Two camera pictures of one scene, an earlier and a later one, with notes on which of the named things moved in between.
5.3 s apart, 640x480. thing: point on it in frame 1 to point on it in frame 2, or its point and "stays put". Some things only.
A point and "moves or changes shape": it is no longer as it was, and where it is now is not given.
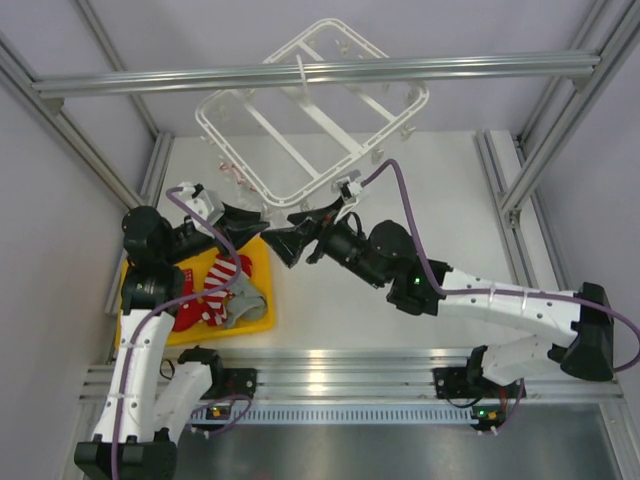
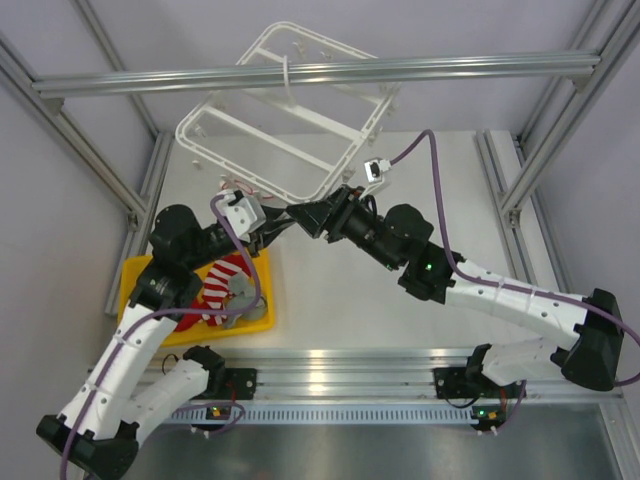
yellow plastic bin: x=257 y=277 stays put
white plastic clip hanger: x=294 y=139 moves or changes shape
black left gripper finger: x=241 y=220 to x=272 y=212
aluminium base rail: x=361 y=373 stays put
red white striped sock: x=209 y=310 stays put
